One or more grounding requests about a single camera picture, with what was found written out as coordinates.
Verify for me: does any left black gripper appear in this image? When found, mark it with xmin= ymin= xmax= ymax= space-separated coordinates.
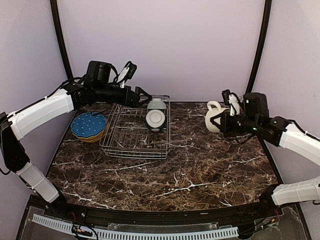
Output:
xmin=94 ymin=83 xmax=153 ymax=108

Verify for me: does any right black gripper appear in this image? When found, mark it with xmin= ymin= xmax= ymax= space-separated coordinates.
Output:
xmin=211 ymin=110 xmax=260 ymax=134

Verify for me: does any cream ribbed cup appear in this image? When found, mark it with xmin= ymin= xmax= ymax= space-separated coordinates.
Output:
xmin=205 ymin=101 xmax=230 ymax=133

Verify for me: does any white saucer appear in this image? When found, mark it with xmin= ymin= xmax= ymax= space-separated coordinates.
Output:
xmin=145 ymin=109 xmax=166 ymax=132

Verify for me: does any wire metal dish rack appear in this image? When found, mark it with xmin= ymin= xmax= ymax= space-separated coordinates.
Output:
xmin=99 ymin=95 xmax=171 ymax=160

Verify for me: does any blue dotted plate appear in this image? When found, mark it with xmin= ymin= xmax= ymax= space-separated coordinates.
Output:
xmin=71 ymin=112 xmax=107 ymax=138

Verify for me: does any yellow dotted scalloped plate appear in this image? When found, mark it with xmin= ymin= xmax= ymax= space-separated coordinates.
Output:
xmin=73 ymin=122 xmax=110 ymax=143

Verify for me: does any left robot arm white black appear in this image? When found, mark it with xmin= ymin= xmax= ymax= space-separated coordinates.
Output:
xmin=0 ymin=81 xmax=152 ymax=218

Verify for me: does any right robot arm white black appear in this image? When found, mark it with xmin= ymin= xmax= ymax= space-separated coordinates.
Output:
xmin=206 ymin=110 xmax=320 ymax=217

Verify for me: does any pale green bowl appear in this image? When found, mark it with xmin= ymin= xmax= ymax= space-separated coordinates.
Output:
xmin=147 ymin=98 xmax=167 ymax=111

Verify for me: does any white right gripper bracket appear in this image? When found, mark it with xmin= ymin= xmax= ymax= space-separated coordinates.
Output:
xmin=221 ymin=89 xmax=241 ymax=116

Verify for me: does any white gripper bracket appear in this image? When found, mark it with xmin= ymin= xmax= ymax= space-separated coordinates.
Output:
xmin=221 ymin=89 xmax=241 ymax=116
xmin=116 ymin=61 xmax=138 ymax=88

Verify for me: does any white left gripper bracket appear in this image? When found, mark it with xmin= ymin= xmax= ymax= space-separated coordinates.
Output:
xmin=116 ymin=61 xmax=138 ymax=88

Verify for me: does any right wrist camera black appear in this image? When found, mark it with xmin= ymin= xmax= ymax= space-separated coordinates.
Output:
xmin=243 ymin=92 xmax=269 ymax=118

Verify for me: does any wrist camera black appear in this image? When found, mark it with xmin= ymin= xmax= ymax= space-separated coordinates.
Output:
xmin=243 ymin=92 xmax=269 ymax=118
xmin=86 ymin=60 xmax=112 ymax=84

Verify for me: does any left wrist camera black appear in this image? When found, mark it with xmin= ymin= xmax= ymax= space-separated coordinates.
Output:
xmin=86 ymin=60 xmax=112 ymax=84

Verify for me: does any black front rail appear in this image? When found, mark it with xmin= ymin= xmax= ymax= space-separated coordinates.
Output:
xmin=27 ymin=194 xmax=298 ymax=226

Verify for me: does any left black frame post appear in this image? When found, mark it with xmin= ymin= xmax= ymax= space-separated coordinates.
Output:
xmin=49 ymin=0 xmax=75 ymax=79

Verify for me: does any black frame post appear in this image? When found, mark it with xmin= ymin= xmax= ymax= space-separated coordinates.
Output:
xmin=49 ymin=0 xmax=75 ymax=79
xmin=245 ymin=0 xmax=273 ymax=94

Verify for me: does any right black frame post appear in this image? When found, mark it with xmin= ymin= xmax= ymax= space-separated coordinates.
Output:
xmin=245 ymin=0 xmax=273 ymax=94

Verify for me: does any white slotted cable duct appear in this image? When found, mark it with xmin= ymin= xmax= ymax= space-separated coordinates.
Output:
xmin=31 ymin=214 xmax=239 ymax=240

